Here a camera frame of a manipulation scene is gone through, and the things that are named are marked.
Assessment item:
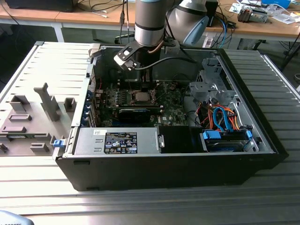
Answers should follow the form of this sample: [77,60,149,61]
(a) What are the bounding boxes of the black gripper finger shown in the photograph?
[140,67,152,92]

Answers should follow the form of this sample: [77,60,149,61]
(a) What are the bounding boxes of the silver CPU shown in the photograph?
[133,91,152,103]

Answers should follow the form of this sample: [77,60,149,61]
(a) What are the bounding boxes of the CPU socket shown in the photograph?
[129,89,157,106]

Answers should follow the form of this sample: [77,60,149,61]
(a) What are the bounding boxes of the silver CPU cooler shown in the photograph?
[237,6,269,24]

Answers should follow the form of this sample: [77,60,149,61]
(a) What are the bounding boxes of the graphics card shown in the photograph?
[118,107,152,124]

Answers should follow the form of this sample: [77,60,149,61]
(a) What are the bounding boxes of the green motherboard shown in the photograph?
[93,81,191,128]

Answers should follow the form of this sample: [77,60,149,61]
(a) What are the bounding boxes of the silver drive cage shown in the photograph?
[188,57,242,108]

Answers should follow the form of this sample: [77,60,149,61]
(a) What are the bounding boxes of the silver power supply unit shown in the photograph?
[72,127,163,156]

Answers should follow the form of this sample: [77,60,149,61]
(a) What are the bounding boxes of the black PC case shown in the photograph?
[53,44,289,192]

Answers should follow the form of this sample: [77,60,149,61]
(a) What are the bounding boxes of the grey parts rack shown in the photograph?
[0,82,78,157]

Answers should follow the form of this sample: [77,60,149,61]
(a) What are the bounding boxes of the hard disk in blue carrier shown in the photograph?
[199,130,255,153]

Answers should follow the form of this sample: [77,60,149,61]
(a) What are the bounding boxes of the wooden desk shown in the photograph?
[201,0,300,38]
[0,0,146,43]

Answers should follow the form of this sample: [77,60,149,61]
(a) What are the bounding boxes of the black equipment box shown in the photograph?
[4,0,77,13]

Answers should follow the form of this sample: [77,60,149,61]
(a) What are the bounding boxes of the blue box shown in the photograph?
[261,0,292,7]

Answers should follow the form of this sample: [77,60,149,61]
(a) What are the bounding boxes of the clear plastic bag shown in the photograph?
[269,8,296,24]

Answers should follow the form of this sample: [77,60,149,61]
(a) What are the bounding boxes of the grey rounded object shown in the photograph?
[0,210,32,225]

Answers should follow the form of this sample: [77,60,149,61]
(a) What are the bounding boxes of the brown braided cable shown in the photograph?
[147,40,164,55]

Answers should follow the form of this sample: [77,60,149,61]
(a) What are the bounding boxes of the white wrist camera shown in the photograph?
[113,45,139,71]

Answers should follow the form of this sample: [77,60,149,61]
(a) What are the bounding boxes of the black camera cable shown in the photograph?
[134,57,198,71]

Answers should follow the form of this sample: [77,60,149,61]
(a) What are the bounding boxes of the orange wire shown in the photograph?
[224,107,241,131]
[198,106,213,126]

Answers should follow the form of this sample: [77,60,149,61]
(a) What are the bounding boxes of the blue wire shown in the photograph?
[211,106,223,133]
[219,106,233,134]

